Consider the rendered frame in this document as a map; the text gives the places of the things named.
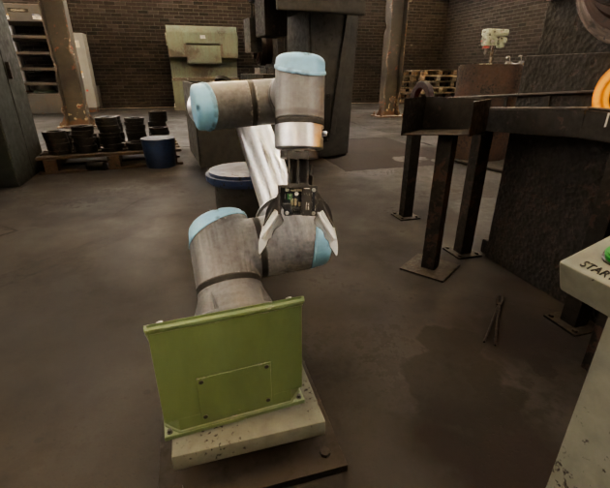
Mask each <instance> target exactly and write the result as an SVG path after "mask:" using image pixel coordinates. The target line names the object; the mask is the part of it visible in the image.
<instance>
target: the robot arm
mask: <svg viewBox="0 0 610 488"><path fill-rule="evenodd" d="M274 68H275V78H265V79H251V80H237V81H221V82H200V83H196V84H193V85H192V86H191V88H190V98H189V100H188V103H187V110H188V113H189V115H190V117H191V119H192V120H193V121H194V122H195V124H196V127H197V128H198V129H199V130H200V131H207V132H211V131H213V130H222V129H231V128H235V129H236V132H237V134H238V137H239V141H240V144H241V147H242V151H243V154H244V157H245V160H246V164H247V167H248V170H249V172H250V176H251V179H252V182H253V186H254V189H255V192H256V195H257V199H258V202H259V210H258V213H257V217H255V218H249V219H248V217H247V215H246V214H245V212H244V211H241V209H239V208H234V207H223V208H218V209H217V210H211V211H208V212H206V213H204V214H202V215H200V216H199V217H197V218H196V219H195V220H194V221H193V223H192V224H191V226H190V228H189V249H190V253H191V259H192V265H193V270H194V276H195V283H196V289H197V295H198V304H197V308H196V312H195V316H198V315H204V314H209V313H214V312H220V311H225V310H229V309H235V308H240V307H245V306H251V305H256V304H260V303H266V302H271V301H272V299H271V298H270V296H269V295H268V293H267V292H266V290H265V289H264V288H263V286H262V282H261V278H263V277H268V276H273V275H279V274H284V273H289V272H293V271H298V270H304V269H309V268H311V269H312V268H313V267H317V266H320V265H324V264H326V263H327V262H328V261H329V258H330V255H331V250H332V252H333V254H334V255H335V256H337V254H338V241H337V236H336V232H335V228H334V224H333V219H332V214H331V210H330V208H329V206H328V204H327V203H326V201H325V200H324V199H323V198H322V197H321V196H320V193H319V192H318V185H313V175H314V167H313V165H309V160H316V159H318V158H319V152H318V151H320V150H322V149H323V137H326V136H327V131H323V126H324V83H325V75H326V71H325V62H324V60H323V58H322V57H320V56H318V55H316V54H313V53H307V52H286V53H282V54H280V55H278V56H277V57H276V63H275V65H274ZM272 124H273V125H275V135H274V132H273V130H272V127H271V125H272ZM281 150H282V151H281ZM285 159H288V166H287V165H286V162H285Z"/></svg>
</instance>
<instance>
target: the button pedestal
mask: <svg viewBox="0 0 610 488"><path fill-rule="evenodd" d="M609 246H610V236H608V237H606V238H604V239H602V240H600V241H598V242H597V243H595V244H594V245H592V246H590V247H588V248H586V249H584V250H582V251H580V252H578V253H576V254H574V255H572V256H570V257H568V258H566V259H563V260H561V261H560V287H561V290H563V291H565V292H566V293H568V294H570V295H572V296H573V297H575V298H577V299H579V300H581V301H582V302H584V303H586V304H588V305H589V306H591V307H593V308H595V309H596V310H598V311H599V312H601V313H602V314H604V315H606V316H608V319H607V321H606V323H605V326H604V329H603V331H602V334H601V337H600V340H599V342H598V345H597V348H596V351H595V355H594V358H593V361H592V363H591V366H590V369H589V372H588V374H587V376H586V379H585V382H584V384H583V387H582V390H581V393H580V395H579V398H578V401H577V404H576V406H575V409H574V412H573V415H572V417H571V419H570V422H569V425H568V427H567V430H566V433H565V436H564V440H563V443H562V446H561V448H560V451H559V454H558V457H557V459H556V462H555V465H554V468H553V470H552V472H551V475H550V478H549V480H548V483H547V486H546V488H610V262H609V261H608V260H607V259H606V258H605V256H604V253H605V249H606V248H607V247H609Z"/></svg>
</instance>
